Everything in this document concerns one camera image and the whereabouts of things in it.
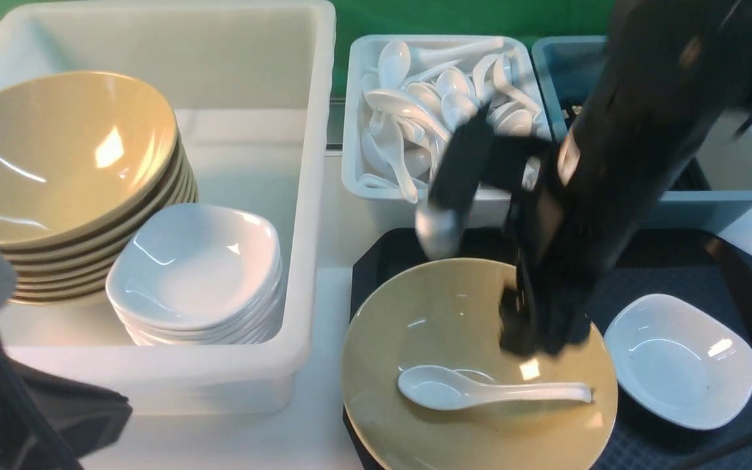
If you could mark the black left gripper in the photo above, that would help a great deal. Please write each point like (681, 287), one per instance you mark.
(49, 422)

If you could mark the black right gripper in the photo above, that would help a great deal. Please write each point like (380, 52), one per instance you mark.
(560, 200)

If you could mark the tan noodle bowl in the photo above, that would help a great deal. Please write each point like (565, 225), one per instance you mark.
(445, 313)

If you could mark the white square sauce dish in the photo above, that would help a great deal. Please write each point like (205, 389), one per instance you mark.
(680, 363)

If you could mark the white soup spoon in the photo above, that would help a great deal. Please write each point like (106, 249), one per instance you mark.
(441, 389)

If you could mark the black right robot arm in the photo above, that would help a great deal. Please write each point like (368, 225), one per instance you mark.
(672, 69)

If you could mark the top tan bowl of stack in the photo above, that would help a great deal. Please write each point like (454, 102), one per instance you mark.
(78, 149)

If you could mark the blue-grey chopstick bin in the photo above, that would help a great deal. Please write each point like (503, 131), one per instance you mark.
(711, 193)

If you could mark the stack of white dishes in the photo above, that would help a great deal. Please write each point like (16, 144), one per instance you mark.
(246, 327)

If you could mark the pile of white soup spoons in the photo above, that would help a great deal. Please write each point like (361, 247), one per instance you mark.
(408, 98)

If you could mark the light grey spoon bin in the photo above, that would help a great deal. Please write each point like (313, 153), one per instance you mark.
(382, 202)

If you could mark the green backdrop cloth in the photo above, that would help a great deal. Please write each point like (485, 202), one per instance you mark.
(523, 20)

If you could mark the top white dish of stack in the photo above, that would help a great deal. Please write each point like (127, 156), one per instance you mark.
(192, 267)

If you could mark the stack of tan bowls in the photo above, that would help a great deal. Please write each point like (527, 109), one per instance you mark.
(76, 269)

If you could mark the large white plastic tub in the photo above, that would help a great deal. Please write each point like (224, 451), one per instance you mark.
(250, 82)

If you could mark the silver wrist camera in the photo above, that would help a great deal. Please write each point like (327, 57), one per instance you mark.
(476, 155)

